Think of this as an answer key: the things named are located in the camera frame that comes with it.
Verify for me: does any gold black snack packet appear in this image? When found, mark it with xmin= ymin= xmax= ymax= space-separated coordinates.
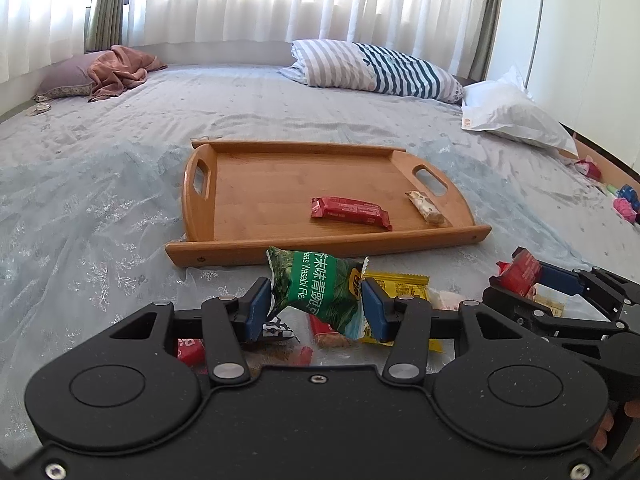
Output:
xmin=533 ymin=294 xmax=565 ymax=318

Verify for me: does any small red snack packet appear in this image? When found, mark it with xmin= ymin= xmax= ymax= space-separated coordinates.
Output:
xmin=489 ymin=247 xmax=542 ymax=297

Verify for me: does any green wasabi peas packet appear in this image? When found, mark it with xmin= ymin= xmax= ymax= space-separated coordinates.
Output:
xmin=266 ymin=247 xmax=369 ymax=339

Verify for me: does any right hand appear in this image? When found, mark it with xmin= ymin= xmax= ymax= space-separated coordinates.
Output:
xmin=592 ymin=400 xmax=640 ymax=451

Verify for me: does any yellow snack packet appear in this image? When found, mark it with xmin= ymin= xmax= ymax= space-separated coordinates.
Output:
xmin=359 ymin=271 xmax=430 ymax=347

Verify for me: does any pink white candy packet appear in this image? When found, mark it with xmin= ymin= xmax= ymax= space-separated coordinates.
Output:
xmin=428 ymin=288 xmax=465 ymax=311

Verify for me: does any brown black-white snack packet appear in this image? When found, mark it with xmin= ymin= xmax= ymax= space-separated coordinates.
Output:
xmin=260 ymin=316 xmax=296 ymax=342

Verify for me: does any left red Biscoff packet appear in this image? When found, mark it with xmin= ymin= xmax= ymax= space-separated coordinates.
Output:
xmin=177 ymin=338 xmax=206 ymax=367

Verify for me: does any upright red Biscoff packet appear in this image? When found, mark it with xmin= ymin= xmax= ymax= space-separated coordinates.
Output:
xmin=309 ymin=315 xmax=352 ymax=349

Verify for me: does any clear red-edged cracker packet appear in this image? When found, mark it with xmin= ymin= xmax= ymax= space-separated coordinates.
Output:
xmin=292 ymin=346 xmax=314 ymax=366

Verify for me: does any pink knitted item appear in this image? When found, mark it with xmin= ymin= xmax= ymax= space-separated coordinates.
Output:
xmin=613 ymin=197 xmax=637 ymax=223

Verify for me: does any blue toy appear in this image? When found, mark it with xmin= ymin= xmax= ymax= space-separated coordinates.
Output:
xmin=617 ymin=184 xmax=640 ymax=210

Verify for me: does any beige nougat bar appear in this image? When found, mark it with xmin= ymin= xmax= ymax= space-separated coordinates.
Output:
xmin=406 ymin=191 xmax=447 ymax=226

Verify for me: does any red tissue pack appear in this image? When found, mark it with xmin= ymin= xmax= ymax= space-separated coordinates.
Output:
xmin=574 ymin=156 xmax=602 ymax=182

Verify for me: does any wooden serving tray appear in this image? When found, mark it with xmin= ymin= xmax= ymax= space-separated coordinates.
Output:
xmin=166 ymin=140 xmax=491 ymax=268

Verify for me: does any long red snack bar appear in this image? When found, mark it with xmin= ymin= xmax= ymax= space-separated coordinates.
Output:
xmin=310 ymin=196 xmax=393 ymax=231

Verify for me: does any grey bed sheet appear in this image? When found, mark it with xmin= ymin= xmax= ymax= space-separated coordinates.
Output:
xmin=1 ymin=67 xmax=639 ymax=465

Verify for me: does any striped blue white pillow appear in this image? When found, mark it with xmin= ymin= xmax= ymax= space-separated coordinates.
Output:
xmin=281 ymin=39 xmax=463 ymax=104

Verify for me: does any pink crumpled blanket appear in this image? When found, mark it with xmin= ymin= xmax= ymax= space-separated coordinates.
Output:
xmin=87 ymin=46 xmax=167 ymax=101

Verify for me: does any mauve pillow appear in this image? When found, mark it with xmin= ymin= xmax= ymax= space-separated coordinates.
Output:
xmin=34 ymin=51 xmax=103 ymax=102

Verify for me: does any white sheer curtain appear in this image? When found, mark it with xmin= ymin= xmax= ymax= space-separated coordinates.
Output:
xmin=1 ymin=0 xmax=489 ymax=80

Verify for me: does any olive green drape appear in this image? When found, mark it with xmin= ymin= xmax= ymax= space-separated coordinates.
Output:
xmin=85 ymin=0 xmax=125 ymax=53

